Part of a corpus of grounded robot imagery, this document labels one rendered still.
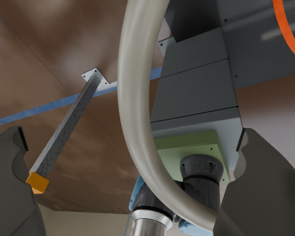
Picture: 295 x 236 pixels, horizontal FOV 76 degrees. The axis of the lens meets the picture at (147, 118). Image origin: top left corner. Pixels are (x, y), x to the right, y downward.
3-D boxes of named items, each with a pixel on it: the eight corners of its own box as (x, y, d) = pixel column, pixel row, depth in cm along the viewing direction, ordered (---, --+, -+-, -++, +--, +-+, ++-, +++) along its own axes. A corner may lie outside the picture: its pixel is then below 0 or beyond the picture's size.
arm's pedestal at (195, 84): (239, 76, 152) (263, 174, 96) (179, 91, 174) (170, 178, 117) (228, 14, 122) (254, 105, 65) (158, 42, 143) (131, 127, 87)
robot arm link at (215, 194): (212, 198, 85) (213, 243, 73) (174, 188, 86) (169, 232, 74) (225, 183, 73) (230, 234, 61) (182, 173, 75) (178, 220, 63)
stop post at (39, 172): (81, 74, 180) (3, 184, 108) (96, 67, 170) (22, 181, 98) (94, 90, 191) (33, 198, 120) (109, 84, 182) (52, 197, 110)
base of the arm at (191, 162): (227, 176, 87) (228, 197, 81) (187, 177, 96) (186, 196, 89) (217, 152, 77) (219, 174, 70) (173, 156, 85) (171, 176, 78)
